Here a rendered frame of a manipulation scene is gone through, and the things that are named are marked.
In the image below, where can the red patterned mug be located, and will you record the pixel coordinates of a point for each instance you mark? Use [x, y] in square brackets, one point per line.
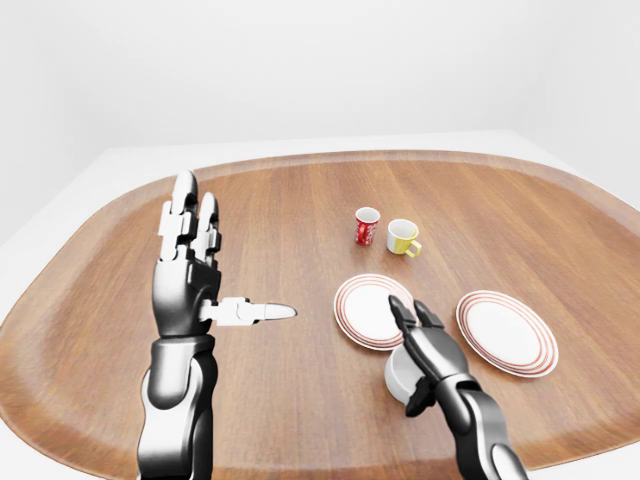
[366, 227]

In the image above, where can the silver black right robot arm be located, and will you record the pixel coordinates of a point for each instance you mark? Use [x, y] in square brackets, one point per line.
[480, 430]

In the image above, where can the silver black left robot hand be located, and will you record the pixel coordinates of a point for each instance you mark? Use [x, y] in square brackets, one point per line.
[175, 295]

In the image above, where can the white plate with red rings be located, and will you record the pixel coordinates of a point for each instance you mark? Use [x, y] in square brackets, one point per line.
[505, 332]
[365, 315]

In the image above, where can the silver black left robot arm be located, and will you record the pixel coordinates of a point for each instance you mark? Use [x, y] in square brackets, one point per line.
[172, 400]

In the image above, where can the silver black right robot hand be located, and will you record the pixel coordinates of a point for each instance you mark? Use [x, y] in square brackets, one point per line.
[432, 350]

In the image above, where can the white and yellow mug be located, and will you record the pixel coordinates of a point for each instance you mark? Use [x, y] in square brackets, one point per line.
[400, 238]

